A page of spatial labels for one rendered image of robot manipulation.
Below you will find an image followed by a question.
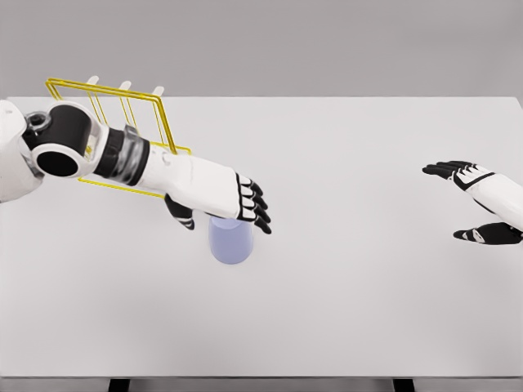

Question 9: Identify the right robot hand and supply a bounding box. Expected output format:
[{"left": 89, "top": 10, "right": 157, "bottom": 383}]
[{"left": 422, "top": 159, "right": 523, "bottom": 247}]

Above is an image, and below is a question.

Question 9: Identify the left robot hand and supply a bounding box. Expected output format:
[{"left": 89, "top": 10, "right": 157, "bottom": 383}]
[{"left": 163, "top": 157, "right": 273, "bottom": 235}]

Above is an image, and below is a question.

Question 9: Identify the lavender cup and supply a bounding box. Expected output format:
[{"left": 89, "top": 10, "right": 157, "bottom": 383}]
[{"left": 208, "top": 216, "right": 256, "bottom": 266}]

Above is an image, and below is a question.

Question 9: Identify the yellow wire cup holder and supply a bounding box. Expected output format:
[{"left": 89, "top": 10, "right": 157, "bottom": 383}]
[{"left": 44, "top": 74, "right": 193, "bottom": 202}]

